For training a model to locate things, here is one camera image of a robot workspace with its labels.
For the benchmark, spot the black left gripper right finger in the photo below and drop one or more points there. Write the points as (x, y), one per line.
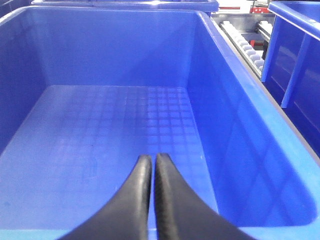
(181, 214)

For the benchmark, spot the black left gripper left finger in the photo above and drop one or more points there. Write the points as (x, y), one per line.
(125, 215)

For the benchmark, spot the white roller conveyor track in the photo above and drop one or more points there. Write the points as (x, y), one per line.
(251, 56)

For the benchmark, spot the large blue plastic bin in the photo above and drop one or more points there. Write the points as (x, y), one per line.
(84, 91)

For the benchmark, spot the blue bin at right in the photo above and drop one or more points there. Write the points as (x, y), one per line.
(291, 71)

